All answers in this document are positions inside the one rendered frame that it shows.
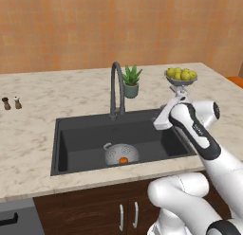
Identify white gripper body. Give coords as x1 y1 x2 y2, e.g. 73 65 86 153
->
153 96 189 131

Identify white colander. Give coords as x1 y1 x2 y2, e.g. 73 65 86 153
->
103 141 141 167

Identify dark grey sink faucet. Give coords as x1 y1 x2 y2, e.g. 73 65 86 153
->
109 61 127 121

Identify black kitchen sink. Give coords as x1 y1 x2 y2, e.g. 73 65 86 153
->
49 108 197 177

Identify grey fruit bowl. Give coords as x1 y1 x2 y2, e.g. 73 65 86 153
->
163 71 198 87

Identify green plant in teal pot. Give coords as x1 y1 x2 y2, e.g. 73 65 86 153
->
121 63 143 99

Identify dark wood cupboard door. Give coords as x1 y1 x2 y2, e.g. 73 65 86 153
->
127 172 234 235
32 181 130 235

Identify brown shaker with white top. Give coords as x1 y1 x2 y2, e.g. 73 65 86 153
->
12 95 24 110

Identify brown pepper shaker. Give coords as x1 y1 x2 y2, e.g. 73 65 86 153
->
1 97 12 111

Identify grey dishwasher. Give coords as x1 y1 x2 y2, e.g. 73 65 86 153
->
0 197 46 235

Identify silver cupboard handle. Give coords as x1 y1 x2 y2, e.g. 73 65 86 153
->
118 203 125 233
132 201 140 229

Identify black dishwasher handle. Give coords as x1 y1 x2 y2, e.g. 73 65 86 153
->
0 211 19 227

